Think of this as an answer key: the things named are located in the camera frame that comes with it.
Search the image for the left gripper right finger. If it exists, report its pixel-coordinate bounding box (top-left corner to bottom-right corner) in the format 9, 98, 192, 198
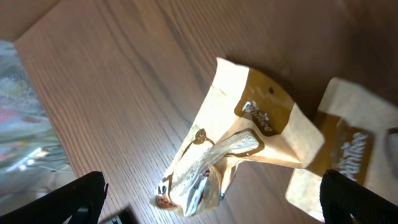
320, 169, 397, 224

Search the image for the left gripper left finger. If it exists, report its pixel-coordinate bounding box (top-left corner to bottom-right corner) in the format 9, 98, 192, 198
1, 171, 108, 224

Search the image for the beige snack bag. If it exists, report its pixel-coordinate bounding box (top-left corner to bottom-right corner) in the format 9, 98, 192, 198
150, 58, 325, 218
285, 78, 397, 222

